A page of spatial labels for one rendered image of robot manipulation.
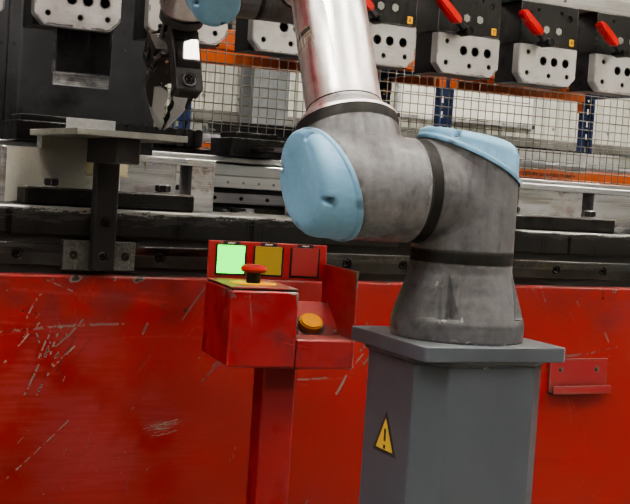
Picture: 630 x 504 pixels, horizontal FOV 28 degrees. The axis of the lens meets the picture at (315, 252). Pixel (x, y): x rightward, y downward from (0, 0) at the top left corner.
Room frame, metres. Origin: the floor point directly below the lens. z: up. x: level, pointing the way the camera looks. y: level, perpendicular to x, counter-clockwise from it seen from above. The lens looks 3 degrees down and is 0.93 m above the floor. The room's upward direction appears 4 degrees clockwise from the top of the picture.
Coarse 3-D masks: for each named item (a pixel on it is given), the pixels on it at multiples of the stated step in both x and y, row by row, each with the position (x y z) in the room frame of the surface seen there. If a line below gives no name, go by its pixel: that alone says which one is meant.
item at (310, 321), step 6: (300, 318) 1.95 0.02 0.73; (306, 318) 1.95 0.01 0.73; (312, 318) 1.95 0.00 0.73; (318, 318) 1.95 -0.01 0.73; (300, 324) 1.94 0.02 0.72; (306, 324) 1.94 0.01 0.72; (312, 324) 1.94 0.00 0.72; (318, 324) 1.94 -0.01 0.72; (306, 330) 1.94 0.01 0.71; (312, 330) 1.93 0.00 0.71; (318, 330) 1.94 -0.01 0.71
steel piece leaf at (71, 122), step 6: (66, 120) 2.07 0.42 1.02; (72, 120) 2.08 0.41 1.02; (78, 120) 2.08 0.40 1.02; (84, 120) 2.09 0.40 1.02; (90, 120) 2.09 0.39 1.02; (96, 120) 2.10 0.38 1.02; (102, 120) 2.10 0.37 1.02; (66, 126) 2.07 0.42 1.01; (72, 126) 2.08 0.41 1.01; (78, 126) 2.08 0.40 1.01; (84, 126) 2.09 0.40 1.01; (90, 126) 2.09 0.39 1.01; (96, 126) 2.10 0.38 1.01; (102, 126) 2.10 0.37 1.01; (108, 126) 2.11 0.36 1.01; (114, 126) 2.11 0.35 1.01
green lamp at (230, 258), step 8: (224, 248) 1.99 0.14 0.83; (232, 248) 1.99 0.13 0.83; (240, 248) 1.99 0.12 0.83; (224, 256) 1.99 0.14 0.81; (232, 256) 1.99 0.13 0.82; (240, 256) 2.00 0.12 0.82; (224, 264) 1.99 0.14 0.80; (232, 264) 1.99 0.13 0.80; (240, 264) 2.00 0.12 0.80; (216, 272) 1.98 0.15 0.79; (224, 272) 1.99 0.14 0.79; (232, 272) 1.99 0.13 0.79; (240, 272) 2.00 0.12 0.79
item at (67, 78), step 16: (64, 32) 2.16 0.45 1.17; (80, 32) 2.17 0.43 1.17; (64, 48) 2.16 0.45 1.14; (80, 48) 2.17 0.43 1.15; (96, 48) 2.18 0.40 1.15; (64, 64) 2.16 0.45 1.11; (80, 64) 2.17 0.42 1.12; (96, 64) 2.19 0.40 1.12; (64, 80) 2.17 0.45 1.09; (80, 80) 2.18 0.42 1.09; (96, 80) 2.20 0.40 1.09
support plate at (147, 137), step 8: (48, 128) 2.03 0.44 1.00; (56, 128) 1.99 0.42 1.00; (64, 128) 1.95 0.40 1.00; (72, 128) 1.91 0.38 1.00; (80, 128) 1.90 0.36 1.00; (88, 128) 1.90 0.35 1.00; (56, 136) 2.11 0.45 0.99; (64, 136) 2.08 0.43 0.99; (72, 136) 2.05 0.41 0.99; (80, 136) 2.02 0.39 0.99; (88, 136) 1.99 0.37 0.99; (96, 136) 1.96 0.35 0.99; (104, 136) 1.93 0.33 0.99; (112, 136) 1.92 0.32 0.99; (120, 136) 1.93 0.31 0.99; (128, 136) 1.93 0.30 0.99; (136, 136) 1.94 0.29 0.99; (144, 136) 1.95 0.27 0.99; (152, 136) 1.95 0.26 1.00; (160, 136) 1.96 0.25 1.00; (168, 136) 1.96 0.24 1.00; (176, 136) 1.97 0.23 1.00; (184, 136) 1.98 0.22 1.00
